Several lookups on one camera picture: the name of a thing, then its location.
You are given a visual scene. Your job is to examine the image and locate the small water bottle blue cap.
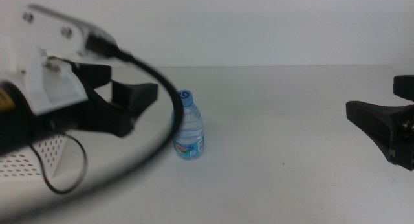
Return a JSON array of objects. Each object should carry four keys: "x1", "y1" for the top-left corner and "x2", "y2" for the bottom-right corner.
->
[{"x1": 171, "y1": 89, "x2": 205, "y2": 161}]

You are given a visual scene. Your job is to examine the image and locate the white perforated plastic basket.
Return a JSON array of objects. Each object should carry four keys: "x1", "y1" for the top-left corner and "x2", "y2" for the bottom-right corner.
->
[{"x1": 0, "y1": 135, "x2": 69, "y2": 179}]

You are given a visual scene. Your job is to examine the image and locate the thick black braided cable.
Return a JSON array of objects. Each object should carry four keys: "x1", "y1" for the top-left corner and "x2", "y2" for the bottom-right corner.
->
[{"x1": 0, "y1": 34, "x2": 185, "y2": 224}]

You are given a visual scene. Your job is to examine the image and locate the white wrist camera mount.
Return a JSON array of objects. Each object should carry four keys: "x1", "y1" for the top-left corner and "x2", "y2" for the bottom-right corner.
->
[{"x1": 0, "y1": 3, "x2": 117, "y2": 117}]

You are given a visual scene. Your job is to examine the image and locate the thin black cable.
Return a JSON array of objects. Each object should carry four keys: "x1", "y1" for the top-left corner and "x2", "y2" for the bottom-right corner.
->
[{"x1": 30, "y1": 133, "x2": 88, "y2": 195}]

